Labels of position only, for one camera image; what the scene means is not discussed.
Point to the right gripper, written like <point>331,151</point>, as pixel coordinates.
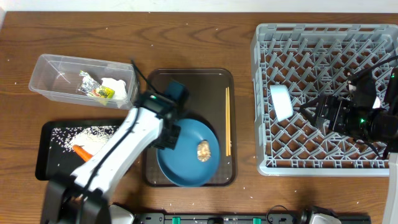
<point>341,107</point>

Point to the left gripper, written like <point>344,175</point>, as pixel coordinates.
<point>171,144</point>

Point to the dark blue plate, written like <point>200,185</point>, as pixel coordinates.
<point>181,165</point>

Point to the light blue rice bowl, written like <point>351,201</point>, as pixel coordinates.
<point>281,102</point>

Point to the dried mushroom piece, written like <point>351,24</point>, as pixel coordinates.
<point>203,151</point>

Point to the white tissue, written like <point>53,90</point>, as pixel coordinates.
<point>118,86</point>

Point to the wooden chopstick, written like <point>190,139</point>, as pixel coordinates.
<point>228,119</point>
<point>226,127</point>

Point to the orange carrot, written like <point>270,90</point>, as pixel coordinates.
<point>82,153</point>

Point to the foil snack wrapper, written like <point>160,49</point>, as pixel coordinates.
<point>91,87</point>

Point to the pink plastic cup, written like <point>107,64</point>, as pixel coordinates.
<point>377,103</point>

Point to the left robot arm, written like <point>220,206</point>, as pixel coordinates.
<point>83,196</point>

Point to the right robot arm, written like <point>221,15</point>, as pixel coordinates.
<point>379,125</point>

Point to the grey dishwasher rack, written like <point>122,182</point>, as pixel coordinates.
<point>312,60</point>

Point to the brown serving tray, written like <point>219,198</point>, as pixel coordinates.
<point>206,102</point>

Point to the spilled white rice pile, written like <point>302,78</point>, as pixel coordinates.
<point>91,139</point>

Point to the black plastic bin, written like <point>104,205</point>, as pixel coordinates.
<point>56,154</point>

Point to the clear plastic bin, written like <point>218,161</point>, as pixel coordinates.
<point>57,77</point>

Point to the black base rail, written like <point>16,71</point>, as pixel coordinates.
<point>310,215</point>

